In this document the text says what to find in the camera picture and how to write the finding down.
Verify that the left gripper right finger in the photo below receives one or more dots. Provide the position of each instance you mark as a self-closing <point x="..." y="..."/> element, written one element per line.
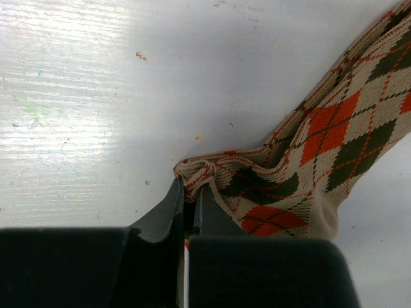
<point x="210" y="219"/>

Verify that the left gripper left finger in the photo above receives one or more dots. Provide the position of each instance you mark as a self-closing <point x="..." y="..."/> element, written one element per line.
<point x="155" y="269"/>

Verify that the tan argyle sock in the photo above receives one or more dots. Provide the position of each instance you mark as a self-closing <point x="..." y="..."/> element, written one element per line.
<point x="293" y="185"/>

